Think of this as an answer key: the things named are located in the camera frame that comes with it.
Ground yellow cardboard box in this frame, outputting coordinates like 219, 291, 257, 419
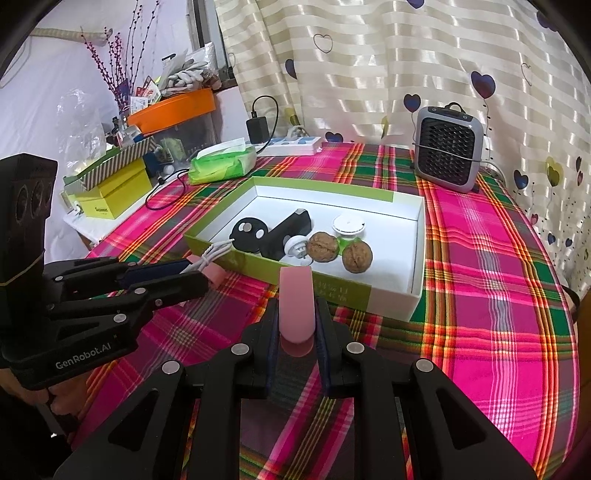
74, 159, 155, 217

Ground white round ribbed cap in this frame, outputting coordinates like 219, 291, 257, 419
283, 235, 311, 267

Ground white usb cable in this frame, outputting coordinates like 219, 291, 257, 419
180, 239, 235, 277

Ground striped box lid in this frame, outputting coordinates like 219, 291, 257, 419
62, 136, 158, 195

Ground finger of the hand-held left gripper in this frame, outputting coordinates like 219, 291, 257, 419
46, 271, 211, 345
44, 258, 193, 290

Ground black charger cable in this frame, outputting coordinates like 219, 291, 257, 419
250, 95, 280, 148

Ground person's left hand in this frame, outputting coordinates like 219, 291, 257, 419
0, 367, 79, 418

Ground clear plastic bag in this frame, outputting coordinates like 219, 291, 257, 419
55, 92, 116, 176

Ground walnut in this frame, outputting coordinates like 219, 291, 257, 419
342, 242, 373, 274
306, 232, 341, 263

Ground beige pole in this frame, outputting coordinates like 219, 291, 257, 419
30, 27, 115, 47

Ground green tissue pack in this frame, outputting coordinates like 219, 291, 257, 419
187, 137, 257, 186

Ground pink clip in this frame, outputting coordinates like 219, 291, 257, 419
279, 267, 317, 357
187, 253, 225, 287

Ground heart print striped curtain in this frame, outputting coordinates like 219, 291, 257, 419
215, 0, 591, 296

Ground purple dried flower branches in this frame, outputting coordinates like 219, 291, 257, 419
81, 0, 160, 114

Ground black charger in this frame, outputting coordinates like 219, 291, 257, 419
247, 116, 269, 145

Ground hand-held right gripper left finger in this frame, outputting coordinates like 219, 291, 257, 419
53, 295, 282, 480

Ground grey mini fan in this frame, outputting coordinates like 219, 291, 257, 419
412, 102, 485, 193

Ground green and white suction holder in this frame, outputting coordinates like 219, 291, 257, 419
332, 213, 368, 245

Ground plaid tablecloth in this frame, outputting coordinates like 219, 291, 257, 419
78, 141, 580, 480

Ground black round disc mount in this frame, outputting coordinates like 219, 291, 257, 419
229, 217, 269, 252

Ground clear storage bin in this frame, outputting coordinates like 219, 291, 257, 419
154, 111, 221, 160

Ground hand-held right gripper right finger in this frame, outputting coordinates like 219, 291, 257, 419
314, 295, 539, 480

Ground black rectangular device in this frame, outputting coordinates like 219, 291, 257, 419
259, 209, 314, 263

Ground white work gloves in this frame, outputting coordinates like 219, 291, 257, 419
164, 58, 218, 90

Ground green and white cardboard box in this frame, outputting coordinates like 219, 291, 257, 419
184, 175, 426, 322

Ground white power strip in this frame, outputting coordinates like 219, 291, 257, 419
256, 135, 323, 156

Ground orange tray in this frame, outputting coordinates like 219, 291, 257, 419
127, 88, 218, 137

